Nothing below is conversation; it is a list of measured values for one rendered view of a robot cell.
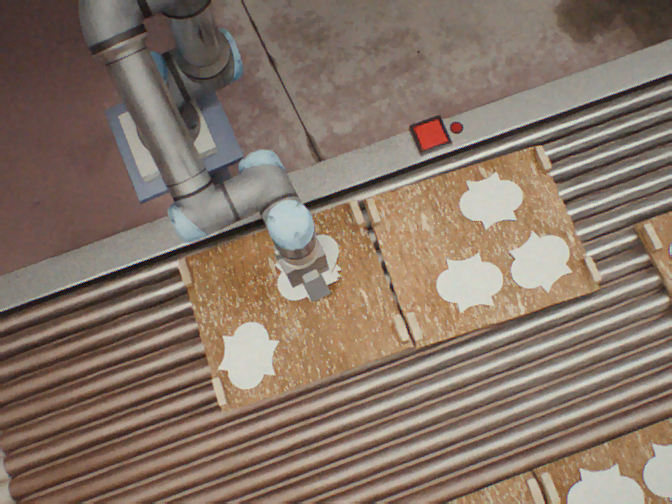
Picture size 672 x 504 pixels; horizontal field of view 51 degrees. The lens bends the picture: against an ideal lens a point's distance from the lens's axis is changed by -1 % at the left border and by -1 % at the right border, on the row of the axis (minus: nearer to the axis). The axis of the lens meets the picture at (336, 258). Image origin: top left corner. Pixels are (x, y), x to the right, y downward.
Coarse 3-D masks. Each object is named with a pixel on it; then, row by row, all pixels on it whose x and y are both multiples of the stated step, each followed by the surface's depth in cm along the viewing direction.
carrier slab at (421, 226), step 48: (432, 192) 156; (528, 192) 155; (384, 240) 154; (432, 240) 153; (480, 240) 153; (528, 240) 152; (576, 240) 151; (432, 288) 150; (576, 288) 148; (432, 336) 147
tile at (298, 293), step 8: (328, 248) 150; (328, 256) 150; (280, 264) 150; (328, 264) 149; (328, 272) 149; (280, 280) 149; (288, 280) 149; (328, 280) 148; (336, 280) 148; (280, 288) 148; (288, 288) 148; (296, 288) 148; (288, 296) 148; (296, 296) 148; (304, 296) 148
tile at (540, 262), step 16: (544, 240) 151; (560, 240) 151; (512, 256) 151; (528, 256) 150; (544, 256) 150; (560, 256) 150; (512, 272) 149; (528, 272) 149; (544, 272) 149; (560, 272) 148; (528, 288) 148; (544, 288) 148
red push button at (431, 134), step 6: (420, 126) 162; (426, 126) 162; (432, 126) 162; (438, 126) 162; (420, 132) 162; (426, 132) 162; (432, 132) 162; (438, 132) 162; (420, 138) 161; (426, 138) 161; (432, 138) 161; (438, 138) 161; (444, 138) 161; (426, 144) 161; (432, 144) 161
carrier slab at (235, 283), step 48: (240, 240) 156; (336, 240) 154; (192, 288) 153; (240, 288) 152; (336, 288) 151; (384, 288) 151; (288, 336) 149; (336, 336) 148; (384, 336) 147; (288, 384) 146
